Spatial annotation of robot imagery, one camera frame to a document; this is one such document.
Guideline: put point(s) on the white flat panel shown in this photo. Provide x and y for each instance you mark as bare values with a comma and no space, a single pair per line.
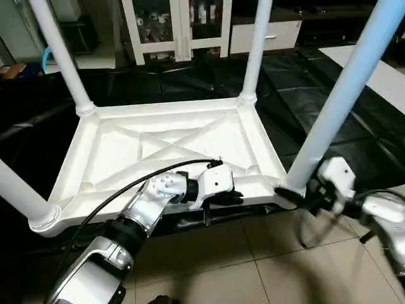
395,82

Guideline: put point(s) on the white drawer unit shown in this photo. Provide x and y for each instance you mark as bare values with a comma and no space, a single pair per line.
266,37

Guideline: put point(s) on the teal and white pole tool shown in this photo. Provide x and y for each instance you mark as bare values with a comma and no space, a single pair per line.
45,57

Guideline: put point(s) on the black metal frame leg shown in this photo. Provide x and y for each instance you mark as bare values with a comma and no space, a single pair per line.
367,237

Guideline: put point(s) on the white glass-door cabinet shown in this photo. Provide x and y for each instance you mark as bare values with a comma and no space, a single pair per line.
177,25

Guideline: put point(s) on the black mat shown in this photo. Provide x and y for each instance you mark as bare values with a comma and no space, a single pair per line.
126,82

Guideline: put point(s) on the white plastic table top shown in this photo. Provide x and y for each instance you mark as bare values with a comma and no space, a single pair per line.
114,145

